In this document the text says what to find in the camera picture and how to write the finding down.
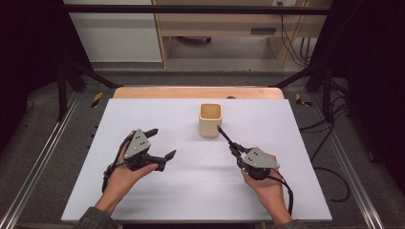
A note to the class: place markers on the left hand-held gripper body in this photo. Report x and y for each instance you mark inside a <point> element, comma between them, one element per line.
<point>137,144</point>

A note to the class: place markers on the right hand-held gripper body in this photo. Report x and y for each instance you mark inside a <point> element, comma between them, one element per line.
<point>259,159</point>

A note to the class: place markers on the beige square cup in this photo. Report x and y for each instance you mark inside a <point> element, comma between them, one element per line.
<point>210,129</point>

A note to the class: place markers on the person's right hand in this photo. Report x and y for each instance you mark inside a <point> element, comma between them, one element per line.
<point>269,191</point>

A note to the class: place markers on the person's left hand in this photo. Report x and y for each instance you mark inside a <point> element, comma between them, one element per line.
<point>122,179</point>

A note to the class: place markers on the white table cover board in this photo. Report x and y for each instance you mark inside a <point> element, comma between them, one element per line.
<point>197,191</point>

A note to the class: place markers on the wooden table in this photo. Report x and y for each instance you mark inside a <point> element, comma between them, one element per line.
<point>175,93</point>

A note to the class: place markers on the yellow black tape strip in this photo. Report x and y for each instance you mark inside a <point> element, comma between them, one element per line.
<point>97,99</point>
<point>299,99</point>

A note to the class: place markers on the black metal stand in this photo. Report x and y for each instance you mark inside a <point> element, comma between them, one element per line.
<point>62,95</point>
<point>328,95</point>

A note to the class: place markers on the white cabinet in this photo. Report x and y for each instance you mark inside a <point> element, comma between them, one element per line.
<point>121,35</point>

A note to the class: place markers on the light wooden desk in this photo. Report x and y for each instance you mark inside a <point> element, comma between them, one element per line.
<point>223,24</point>

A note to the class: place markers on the black curtain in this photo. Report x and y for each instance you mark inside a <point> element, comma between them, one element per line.
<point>375,63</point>
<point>25,47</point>

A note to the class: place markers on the aluminium floor rail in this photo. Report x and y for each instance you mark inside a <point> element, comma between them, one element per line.
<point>360,194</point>
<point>39,162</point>

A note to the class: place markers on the black horizontal frame bar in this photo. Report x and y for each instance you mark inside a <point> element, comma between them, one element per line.
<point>191,9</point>

